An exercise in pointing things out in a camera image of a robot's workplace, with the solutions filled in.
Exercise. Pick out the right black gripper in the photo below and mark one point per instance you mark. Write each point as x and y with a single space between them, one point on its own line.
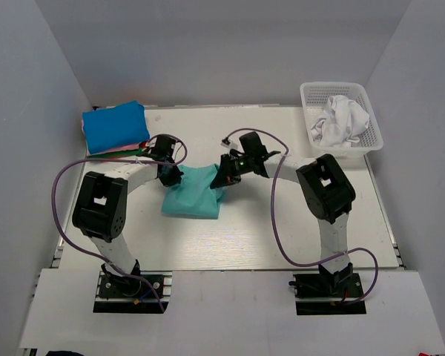
226 174

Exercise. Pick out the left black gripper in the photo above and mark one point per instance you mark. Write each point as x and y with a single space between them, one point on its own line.
173 179

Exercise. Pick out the teal t shirt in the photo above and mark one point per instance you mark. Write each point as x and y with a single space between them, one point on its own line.
193 197

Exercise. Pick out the white t shirt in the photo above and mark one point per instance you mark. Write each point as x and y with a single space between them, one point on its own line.
340 124

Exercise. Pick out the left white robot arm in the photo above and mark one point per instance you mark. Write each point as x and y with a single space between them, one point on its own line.
101 207

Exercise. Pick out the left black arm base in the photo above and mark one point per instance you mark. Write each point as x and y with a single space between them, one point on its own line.
111 298

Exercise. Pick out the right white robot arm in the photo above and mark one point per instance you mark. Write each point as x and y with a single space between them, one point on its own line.
327 191

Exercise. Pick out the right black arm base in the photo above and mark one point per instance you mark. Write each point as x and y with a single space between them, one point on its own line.
312 298

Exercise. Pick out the green folded t shirt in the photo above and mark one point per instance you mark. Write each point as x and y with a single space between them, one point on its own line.
117 155

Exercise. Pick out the red folded t shirt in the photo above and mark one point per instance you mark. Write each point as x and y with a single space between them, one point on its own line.
122 152

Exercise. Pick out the pink folded t shirt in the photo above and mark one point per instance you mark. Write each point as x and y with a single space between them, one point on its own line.
116 149

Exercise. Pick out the blue folded t shirt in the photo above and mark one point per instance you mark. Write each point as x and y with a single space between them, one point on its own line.
109 128

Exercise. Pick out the white plastic basket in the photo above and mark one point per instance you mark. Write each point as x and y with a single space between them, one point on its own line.
314 96

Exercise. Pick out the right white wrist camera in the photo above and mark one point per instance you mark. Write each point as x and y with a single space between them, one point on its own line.
231 146

